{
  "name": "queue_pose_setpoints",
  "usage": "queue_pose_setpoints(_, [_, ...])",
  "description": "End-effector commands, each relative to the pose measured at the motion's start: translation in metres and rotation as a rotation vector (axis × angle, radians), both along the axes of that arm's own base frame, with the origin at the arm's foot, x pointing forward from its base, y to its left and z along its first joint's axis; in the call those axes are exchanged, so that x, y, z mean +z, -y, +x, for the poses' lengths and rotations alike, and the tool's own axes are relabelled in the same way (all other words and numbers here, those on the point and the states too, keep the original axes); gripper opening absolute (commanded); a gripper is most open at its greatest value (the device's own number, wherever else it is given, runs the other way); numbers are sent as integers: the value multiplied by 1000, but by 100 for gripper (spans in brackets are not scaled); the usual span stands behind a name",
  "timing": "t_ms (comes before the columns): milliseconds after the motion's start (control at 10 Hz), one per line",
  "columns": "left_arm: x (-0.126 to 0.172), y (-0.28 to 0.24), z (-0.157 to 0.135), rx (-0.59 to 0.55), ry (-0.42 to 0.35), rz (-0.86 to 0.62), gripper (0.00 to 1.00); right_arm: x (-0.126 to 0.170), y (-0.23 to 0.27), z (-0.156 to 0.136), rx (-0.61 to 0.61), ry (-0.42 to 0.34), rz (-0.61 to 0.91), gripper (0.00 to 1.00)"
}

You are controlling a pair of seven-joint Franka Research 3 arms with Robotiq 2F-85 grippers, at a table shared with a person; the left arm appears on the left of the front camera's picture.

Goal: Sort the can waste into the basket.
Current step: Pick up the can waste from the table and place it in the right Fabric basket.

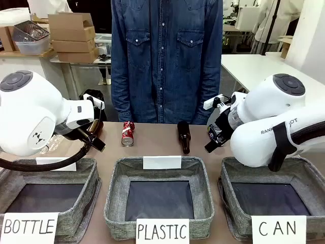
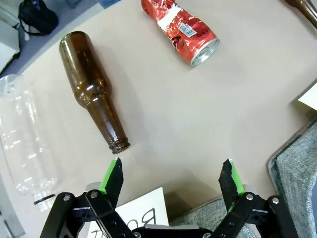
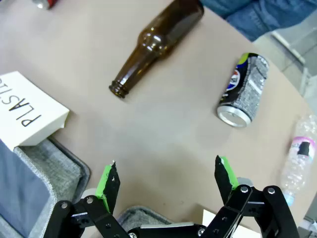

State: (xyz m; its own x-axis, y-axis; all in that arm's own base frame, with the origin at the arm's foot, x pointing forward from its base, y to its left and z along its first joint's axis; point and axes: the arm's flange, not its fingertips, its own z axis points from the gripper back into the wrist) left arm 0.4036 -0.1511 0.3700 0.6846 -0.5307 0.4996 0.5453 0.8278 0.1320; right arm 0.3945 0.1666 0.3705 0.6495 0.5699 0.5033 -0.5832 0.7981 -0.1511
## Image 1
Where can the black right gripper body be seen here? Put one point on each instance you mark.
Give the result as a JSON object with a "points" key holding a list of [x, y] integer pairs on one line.
{"points": [[224, 127]]}

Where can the black backpack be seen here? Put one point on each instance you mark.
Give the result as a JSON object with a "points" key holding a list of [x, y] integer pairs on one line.
{"points": [[97, 94]]}

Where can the clear plastic storage bin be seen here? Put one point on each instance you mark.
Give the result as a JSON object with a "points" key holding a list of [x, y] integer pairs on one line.
{"points": [[33, 47]]}

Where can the large white empty table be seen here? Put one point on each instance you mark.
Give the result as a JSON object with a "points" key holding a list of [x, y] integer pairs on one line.
{"points": [[254, 68]]}

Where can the paper sign reading plastic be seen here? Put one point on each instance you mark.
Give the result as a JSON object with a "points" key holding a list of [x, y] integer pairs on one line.
{"points": [[162, 231]]}

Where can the white machine box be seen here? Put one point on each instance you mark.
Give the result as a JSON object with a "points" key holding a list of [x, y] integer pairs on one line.
{"points": [[246, 17]]}

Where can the black drink can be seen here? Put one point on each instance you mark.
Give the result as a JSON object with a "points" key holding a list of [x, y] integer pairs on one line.
{"points": [[212, 130]]}

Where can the paper sign reading bottle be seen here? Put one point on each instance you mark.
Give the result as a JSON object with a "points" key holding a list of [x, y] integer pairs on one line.
{"points": [[29, 227]]}

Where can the small brown cardboard box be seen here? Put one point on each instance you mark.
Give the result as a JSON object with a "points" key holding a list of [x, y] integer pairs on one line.
{"points": [[7, 38]]}

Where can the crushed pink-label plastic bottle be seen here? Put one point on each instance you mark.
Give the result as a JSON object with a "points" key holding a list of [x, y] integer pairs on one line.
{"points": [[52, 145]]}

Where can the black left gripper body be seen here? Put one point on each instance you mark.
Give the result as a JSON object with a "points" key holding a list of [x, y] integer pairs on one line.
{"points": [[85, 134]]}

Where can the crushed red can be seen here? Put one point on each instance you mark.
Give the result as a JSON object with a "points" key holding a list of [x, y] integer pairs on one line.
{"points": [[128, 137]]}

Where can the grey basket labelled plastic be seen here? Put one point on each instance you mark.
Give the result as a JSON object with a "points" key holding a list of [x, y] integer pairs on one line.
{"points": [[116, 193]]}

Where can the grey basket labelled bottle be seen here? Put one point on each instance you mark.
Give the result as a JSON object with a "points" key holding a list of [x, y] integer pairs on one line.
{"points": [[83, 183]]}

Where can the background person in white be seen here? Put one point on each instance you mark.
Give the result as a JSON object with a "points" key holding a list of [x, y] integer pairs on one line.
{"points": [[269, 23]]}

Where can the grey basket labelled can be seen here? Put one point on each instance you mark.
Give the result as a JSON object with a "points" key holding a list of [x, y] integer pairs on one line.
{"points": [[228, 188]]}

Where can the flat closed cardboard box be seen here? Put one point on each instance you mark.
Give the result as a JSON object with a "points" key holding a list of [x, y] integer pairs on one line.
{"points": [[76, 56], [72, 46]]}

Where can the open cardboard box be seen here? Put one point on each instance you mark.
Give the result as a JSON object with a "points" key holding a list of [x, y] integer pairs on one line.
{"points": [[71, 28]]}

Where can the tilted cardboard piece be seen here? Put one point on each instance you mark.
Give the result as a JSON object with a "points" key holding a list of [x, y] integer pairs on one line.
{"points": [[285, 47]]}

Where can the paper sign reading can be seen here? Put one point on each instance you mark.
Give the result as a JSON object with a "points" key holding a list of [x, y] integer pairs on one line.
{"points": [[278, 228]]}

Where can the person in denim shirt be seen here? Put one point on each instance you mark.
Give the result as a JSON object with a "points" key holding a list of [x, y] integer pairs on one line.
{"points": [[165, 63]]}

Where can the white foam sheet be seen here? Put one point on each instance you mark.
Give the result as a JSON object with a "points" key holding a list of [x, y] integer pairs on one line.
{"points": [[14, 16]]}

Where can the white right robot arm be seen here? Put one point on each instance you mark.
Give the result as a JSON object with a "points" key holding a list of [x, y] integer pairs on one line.
{"points": [[254, 142]]}

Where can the blank white card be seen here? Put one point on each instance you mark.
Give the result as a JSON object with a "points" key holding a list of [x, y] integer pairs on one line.
{"points": [[162, 162], [68, 166]]}

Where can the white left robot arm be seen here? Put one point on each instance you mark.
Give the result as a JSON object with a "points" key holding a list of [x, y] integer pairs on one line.
{"points": [[25, 114]]}

